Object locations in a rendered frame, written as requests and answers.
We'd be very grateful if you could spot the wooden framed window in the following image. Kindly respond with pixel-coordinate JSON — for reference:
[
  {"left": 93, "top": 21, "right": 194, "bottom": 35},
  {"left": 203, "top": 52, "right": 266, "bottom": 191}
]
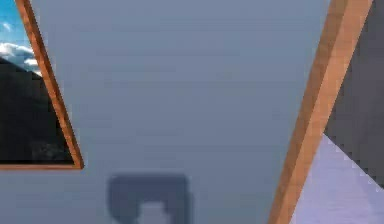
[{"left": 0, "top": 0, "right": 85, "bottom": 171}]

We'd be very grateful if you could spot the wooden door frame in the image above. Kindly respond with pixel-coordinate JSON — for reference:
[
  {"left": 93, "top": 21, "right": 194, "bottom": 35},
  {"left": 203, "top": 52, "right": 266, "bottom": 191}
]
[{"left": 267, "top": 0, "right": 374, "bottom": 224}]

